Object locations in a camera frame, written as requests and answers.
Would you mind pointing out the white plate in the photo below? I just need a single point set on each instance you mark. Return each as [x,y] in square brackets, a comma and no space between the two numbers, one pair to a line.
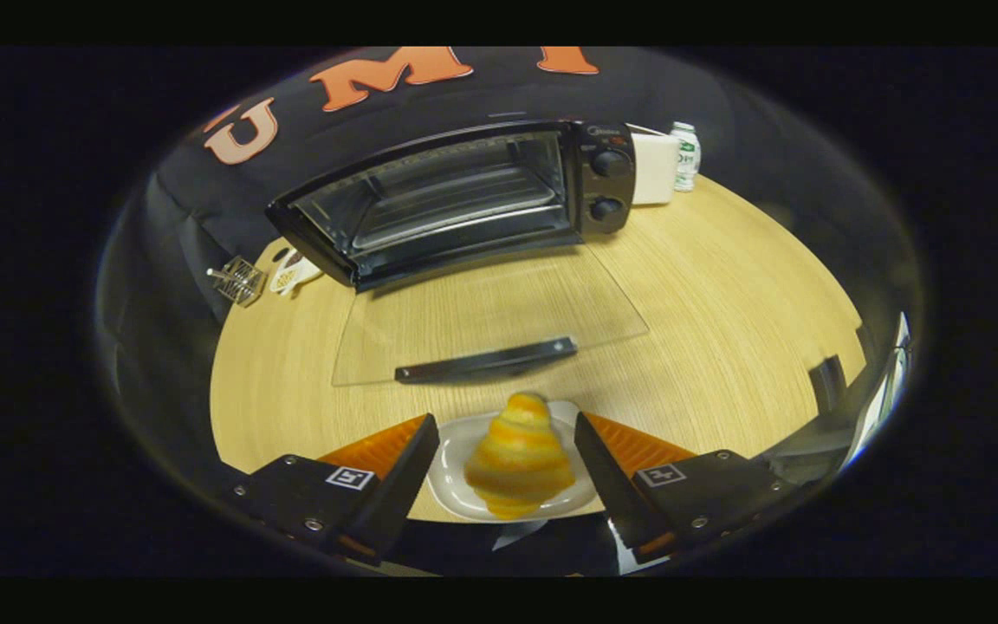
[454,481]

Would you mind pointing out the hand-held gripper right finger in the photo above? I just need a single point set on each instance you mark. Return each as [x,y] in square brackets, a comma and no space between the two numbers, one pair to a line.
[612,485]

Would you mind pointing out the black toaster oven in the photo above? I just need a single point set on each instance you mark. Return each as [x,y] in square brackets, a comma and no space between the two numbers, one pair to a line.
[603,186]

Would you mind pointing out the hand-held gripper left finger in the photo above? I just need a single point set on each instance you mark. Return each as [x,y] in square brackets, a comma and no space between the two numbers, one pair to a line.
[399,485]

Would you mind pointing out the white box-shaped appliance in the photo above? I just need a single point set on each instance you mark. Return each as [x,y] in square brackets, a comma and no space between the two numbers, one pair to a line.
[655,169]

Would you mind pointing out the small white green-label bottle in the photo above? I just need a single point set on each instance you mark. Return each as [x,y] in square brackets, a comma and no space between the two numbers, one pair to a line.
[686,160]

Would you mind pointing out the yellow croissant bread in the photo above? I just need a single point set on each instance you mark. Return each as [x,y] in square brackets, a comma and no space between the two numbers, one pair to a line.
[516,464]

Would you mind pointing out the clear glass cup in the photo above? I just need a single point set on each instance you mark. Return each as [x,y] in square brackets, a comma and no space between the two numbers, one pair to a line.
[239,282]

